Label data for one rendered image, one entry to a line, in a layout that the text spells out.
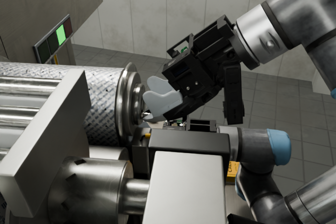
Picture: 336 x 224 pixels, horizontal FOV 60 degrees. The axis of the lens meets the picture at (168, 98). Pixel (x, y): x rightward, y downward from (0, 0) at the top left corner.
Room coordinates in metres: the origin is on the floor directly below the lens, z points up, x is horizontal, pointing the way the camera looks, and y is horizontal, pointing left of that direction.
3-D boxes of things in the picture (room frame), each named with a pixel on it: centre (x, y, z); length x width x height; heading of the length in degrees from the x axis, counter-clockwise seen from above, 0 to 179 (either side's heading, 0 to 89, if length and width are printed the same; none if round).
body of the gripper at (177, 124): (0.47, -0.05, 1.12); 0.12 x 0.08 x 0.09; 84
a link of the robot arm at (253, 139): (0.45, -0.20, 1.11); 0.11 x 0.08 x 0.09; 84
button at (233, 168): (0.55, -0.18, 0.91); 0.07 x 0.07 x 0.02; 84
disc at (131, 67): (0.42, 0.07, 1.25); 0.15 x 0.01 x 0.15; 174
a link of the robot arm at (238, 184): (0.43, -0.20, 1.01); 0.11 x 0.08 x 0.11; 9
